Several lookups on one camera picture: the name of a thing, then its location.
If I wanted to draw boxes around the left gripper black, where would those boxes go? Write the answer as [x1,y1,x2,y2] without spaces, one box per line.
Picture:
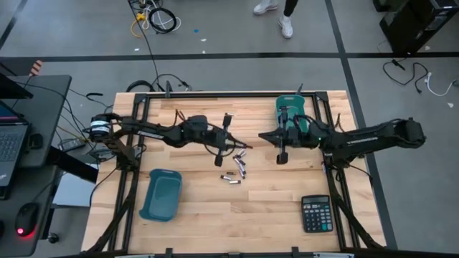
[181,114,253,168]

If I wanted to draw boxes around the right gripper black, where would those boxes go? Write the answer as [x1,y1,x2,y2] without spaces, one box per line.
[258,106,323,166]

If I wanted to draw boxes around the light teal plastic bin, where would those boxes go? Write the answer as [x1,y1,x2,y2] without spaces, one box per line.
[275,94,310,135]

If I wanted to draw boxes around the black side clamp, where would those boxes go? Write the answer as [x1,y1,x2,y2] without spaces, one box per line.
[349,146,372,160]

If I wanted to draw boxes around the dark teal plastic bin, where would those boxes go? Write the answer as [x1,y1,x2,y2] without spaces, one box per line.
[138,168,184,223]

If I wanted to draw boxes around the black desk calculator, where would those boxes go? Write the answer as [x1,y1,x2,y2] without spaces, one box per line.
[301,194,334,234]

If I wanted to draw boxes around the person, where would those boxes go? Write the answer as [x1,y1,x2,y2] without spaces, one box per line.
[252,0,299,39]

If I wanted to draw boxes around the black desk crossbar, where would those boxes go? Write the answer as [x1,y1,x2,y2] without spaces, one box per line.
[46,145,100,184]

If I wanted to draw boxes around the black power strip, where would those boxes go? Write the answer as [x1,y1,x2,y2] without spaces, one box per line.
[58,138,86,152]

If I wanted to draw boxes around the white box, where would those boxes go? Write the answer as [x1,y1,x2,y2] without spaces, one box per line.
[52,163,100,209]

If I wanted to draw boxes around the black equipment case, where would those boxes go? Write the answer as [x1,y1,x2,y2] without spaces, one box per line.
[379,3,437,55]
[412,0,459,42]

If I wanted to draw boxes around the dark grey side desk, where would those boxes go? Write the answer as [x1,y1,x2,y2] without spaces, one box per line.
[0,74,73,258]

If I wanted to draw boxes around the small black desk device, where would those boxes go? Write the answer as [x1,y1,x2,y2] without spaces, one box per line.
[28,133,45,150]

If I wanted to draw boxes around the orange black striped marker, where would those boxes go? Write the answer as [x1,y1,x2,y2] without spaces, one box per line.
[29,59,44,77]

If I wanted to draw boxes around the black computer mouse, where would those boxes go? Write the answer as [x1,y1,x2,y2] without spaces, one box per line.
[14,201,40,238]

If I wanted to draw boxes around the grey laptop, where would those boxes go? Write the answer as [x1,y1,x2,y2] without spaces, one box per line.
[0,99,30,200]

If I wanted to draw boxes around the black monitor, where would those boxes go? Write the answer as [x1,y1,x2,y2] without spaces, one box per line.
[0,73,34,100]

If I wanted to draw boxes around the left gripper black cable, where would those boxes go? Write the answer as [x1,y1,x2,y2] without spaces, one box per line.
[205,133,238,159]

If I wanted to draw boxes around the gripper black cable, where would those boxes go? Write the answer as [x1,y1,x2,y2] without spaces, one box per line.
[205,133,238,159]
[293,113,316,134]

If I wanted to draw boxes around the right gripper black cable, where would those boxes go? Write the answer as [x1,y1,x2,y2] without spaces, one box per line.
[293,113,316,134]

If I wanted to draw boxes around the thin black cable with connector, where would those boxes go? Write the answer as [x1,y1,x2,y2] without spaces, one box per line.
[150,72,193,92]

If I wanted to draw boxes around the thick black cable loop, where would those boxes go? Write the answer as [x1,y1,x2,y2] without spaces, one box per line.
[126,79,156,93]

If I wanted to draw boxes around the long black floor cable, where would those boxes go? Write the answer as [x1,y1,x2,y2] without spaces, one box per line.
[126,0,161,91]

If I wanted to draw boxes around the black coiled cable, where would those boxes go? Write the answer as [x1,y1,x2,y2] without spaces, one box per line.
[148,6,179,35]

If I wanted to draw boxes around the black cable with plug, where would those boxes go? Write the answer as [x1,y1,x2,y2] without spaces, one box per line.
[382,58,430,95]

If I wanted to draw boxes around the white floor cable bundle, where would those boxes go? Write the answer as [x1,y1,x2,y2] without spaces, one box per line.
[141,0,183,32]

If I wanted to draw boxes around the yellow cable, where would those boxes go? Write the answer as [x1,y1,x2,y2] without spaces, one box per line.
[130,11,148,39]

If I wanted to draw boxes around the white cable with plug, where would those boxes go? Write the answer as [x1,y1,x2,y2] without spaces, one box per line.
[424,71,459,97]

